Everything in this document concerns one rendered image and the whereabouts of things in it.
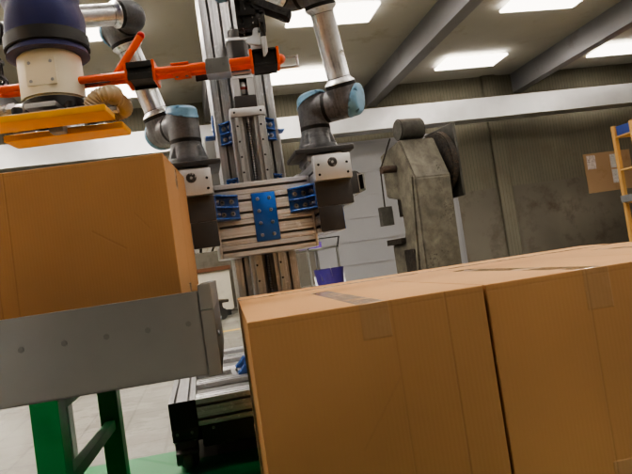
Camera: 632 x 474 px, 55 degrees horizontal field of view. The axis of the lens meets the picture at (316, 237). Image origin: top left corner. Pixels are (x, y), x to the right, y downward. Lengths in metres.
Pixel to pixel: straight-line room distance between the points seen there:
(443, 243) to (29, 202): 6.89
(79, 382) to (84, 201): 0.44
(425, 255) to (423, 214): 0.52
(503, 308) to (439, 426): 0.22
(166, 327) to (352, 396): 0.56
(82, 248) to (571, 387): 1.13
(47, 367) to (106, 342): 0.13
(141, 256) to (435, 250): 6.72
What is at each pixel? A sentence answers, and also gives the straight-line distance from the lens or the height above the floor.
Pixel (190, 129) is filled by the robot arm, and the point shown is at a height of 1.17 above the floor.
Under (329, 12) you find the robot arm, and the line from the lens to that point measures 2.35.
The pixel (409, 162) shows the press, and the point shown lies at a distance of 8.15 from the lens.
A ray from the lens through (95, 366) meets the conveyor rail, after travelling 1.46.
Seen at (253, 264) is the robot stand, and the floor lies 0.65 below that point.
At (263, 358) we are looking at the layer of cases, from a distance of 0.98.
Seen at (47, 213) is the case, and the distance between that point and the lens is 1.64.
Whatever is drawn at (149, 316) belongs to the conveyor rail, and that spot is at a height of 0.55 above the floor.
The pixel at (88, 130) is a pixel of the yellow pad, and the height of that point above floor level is 1.09.
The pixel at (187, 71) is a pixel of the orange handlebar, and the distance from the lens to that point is 1.82.
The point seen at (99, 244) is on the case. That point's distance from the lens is 1.60.
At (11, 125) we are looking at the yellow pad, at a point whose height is 1.09.
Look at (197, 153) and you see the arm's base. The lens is 2.28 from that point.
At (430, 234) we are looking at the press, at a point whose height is 0.76.
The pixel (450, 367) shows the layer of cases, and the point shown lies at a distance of 1.05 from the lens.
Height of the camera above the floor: 0.62
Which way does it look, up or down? 2 degrees up
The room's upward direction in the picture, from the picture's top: 8 degrees counter-clockwise
